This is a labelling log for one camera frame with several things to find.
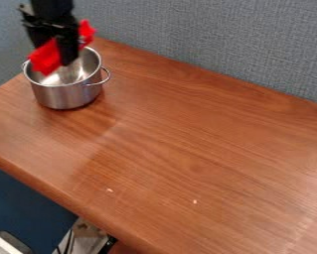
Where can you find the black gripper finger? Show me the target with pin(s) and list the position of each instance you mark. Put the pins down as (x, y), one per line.
(67, 40)
(38, 35)

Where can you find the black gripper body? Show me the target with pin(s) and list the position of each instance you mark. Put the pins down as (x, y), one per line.
(53, 15)

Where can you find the red plastic block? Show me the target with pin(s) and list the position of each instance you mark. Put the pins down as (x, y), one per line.
(45, 57)

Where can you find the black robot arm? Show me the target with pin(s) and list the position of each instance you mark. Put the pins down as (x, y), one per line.
(48, 20)

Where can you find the stainless steel pot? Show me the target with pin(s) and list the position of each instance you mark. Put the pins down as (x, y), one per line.
(72, 86)

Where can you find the metal table leg bracket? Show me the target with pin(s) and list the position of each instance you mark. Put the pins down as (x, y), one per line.
(84, 239)

